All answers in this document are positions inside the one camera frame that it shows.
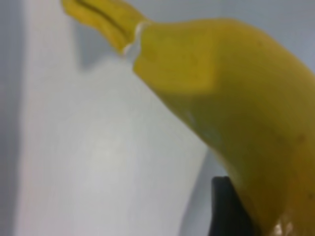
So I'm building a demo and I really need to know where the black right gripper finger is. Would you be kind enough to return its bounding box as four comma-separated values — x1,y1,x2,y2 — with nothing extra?
208,176,261,236

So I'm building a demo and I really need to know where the yellow banana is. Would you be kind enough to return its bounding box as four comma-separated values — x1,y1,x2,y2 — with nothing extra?
60,0,315,236

